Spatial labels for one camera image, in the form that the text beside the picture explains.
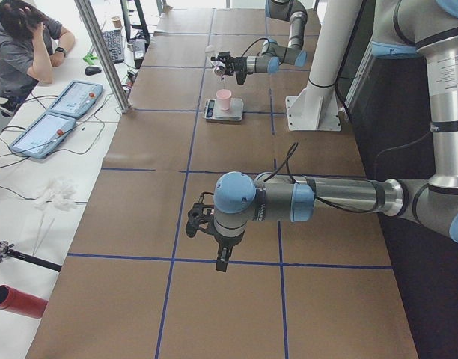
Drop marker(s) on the aluminium frame post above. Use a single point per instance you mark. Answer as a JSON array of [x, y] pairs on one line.
[[90, 21]]

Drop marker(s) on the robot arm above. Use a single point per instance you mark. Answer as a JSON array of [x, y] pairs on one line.
[[401, 29], [272, 54]]

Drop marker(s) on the red cylinder tube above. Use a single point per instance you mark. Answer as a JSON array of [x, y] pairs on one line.
[[22, 303]]

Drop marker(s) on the green plastic clip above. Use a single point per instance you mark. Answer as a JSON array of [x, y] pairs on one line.
[[89, 59]]

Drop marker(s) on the brown paper coffee cup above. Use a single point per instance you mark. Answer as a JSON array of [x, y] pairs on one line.
[[117, 22]]

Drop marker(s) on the crumpled white tissue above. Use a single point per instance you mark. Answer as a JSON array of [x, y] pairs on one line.
[[59, 192]]

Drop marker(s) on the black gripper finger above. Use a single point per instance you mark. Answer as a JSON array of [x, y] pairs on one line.
[[240, 78], [223, 258]]

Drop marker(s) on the digital kitchen scale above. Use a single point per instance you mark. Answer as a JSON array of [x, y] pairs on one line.
[[214, 112]]

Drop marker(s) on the blue teach pendant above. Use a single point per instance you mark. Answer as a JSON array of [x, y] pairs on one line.
[[76, 99], [43, 136]]

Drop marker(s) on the black keyboard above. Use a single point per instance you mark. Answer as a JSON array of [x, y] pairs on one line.
[[114, 43]]

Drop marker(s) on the upper blue teach pendant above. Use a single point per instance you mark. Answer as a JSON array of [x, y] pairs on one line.
[[76, 99]]

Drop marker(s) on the black computer mouse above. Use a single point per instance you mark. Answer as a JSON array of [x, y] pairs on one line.
[[92, 70]]

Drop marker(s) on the white plastic tweezers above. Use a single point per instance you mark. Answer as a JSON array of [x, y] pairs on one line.
[[42, 233]]

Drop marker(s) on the glass sauce bottle metal spout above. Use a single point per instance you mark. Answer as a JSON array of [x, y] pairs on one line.
[[217, 66]]

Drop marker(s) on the pink paper cup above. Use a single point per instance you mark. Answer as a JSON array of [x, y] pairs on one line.
[[223, 99]]

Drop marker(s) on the black tripod rod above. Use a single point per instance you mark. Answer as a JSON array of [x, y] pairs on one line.
[[6, 250]]

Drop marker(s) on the seated person grey shirt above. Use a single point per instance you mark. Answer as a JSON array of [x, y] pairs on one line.
[[31, 46]]

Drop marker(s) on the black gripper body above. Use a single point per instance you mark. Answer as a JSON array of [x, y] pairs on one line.
[[239, 63], [225, 241]]

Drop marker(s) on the lower blue teach pendant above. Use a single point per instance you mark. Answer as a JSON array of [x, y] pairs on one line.
[[43, 136]]

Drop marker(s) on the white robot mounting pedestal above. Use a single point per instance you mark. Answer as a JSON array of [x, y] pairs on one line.
[[316, 108]]

